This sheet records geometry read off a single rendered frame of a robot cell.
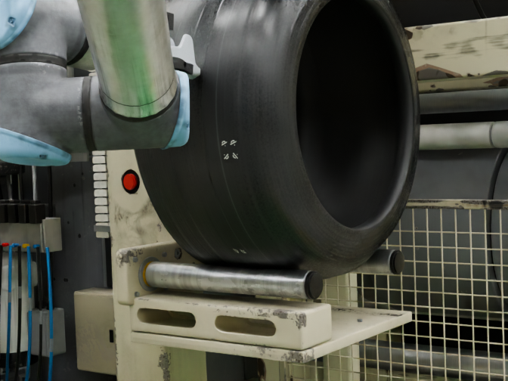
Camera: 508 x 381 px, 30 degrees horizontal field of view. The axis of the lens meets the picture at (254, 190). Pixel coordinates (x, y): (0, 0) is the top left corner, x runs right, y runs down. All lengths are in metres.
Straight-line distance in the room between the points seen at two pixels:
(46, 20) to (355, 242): 0.67
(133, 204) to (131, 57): 0.83
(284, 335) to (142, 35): 0.66
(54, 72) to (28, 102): 0.05
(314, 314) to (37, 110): 0.58
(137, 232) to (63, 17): 0.69
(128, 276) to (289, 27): 0.52
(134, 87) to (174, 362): 0.87
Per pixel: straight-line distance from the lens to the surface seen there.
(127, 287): 1.65
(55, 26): 1.16
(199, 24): 1.46
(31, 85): 1.13
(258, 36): 1.40
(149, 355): 1.80
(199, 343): 1.58
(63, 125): 1.12
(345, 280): 2.19
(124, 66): 0.99
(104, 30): 0.94
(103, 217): 1.84
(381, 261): 1.71
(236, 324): 1.60
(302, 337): 1.46
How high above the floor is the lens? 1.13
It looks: 3 degrees down
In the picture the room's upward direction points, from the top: 2 degrees counter-clockwise
